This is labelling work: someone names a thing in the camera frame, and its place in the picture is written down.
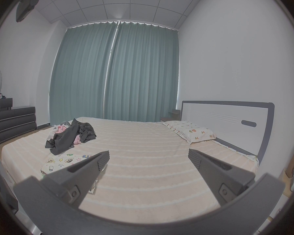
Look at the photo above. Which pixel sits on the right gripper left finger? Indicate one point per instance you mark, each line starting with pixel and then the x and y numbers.
pixel 63 182

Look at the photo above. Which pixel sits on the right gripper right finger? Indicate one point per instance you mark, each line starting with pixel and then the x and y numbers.
pixel 227 182

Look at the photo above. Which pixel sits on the white printed pyjama top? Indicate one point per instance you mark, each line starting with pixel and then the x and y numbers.
pixel 58 163

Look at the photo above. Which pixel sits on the pile of clothes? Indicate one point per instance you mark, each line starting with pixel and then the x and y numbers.
pixel 68 136

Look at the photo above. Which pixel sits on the bed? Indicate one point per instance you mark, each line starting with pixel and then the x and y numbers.
pixel 149 143

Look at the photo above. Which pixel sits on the white printed pillow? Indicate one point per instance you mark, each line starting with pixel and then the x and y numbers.
pixel 188 131

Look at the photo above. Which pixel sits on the dark chest of drawers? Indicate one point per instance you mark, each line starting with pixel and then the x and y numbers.
pixel 14 123

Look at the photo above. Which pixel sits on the grey bedside table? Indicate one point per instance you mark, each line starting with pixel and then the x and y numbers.
pixel 172 115

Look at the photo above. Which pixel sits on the dark dressing table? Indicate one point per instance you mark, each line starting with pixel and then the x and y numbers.
pixel 3 104

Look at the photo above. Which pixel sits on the blue-green curtain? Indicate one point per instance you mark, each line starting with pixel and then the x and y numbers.
pixel 80 70
pixel 144 70

